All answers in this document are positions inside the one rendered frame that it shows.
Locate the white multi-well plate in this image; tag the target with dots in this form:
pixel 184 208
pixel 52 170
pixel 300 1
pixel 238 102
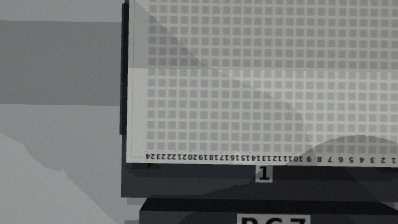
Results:
pixel 263 82

